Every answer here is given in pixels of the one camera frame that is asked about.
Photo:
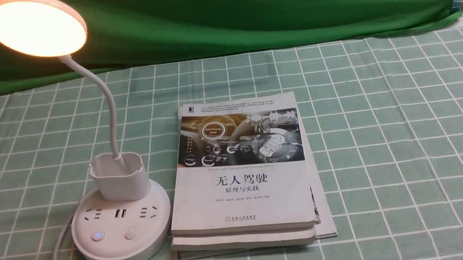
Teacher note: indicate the bottom book under stack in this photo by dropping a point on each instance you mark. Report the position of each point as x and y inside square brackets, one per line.
[276, 238]

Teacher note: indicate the top white driverless car book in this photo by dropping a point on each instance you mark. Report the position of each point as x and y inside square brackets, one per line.
[244, 179]

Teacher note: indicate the green checkered tablecloth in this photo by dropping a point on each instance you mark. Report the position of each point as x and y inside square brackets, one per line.
[384, 118]

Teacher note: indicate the white desk lamp with sockets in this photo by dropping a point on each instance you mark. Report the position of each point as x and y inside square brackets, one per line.
[127, 216]

